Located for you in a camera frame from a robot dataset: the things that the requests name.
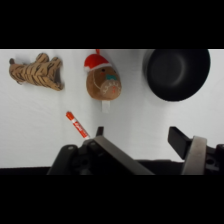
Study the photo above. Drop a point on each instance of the striped tiger plush toy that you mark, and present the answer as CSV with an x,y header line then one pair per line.
x,y
37,72

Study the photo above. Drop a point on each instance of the black bowl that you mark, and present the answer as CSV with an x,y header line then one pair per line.
x,y
176,74

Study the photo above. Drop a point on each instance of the brown potato plush santa hat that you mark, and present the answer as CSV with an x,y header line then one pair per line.
x,y
102,81

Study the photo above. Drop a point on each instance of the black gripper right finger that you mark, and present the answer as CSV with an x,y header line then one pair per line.
x,y
195,156

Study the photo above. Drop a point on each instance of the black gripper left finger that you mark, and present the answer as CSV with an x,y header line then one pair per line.
x,y
110,156

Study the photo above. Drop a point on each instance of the red marker pen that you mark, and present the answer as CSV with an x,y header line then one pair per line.
x,y
77,125

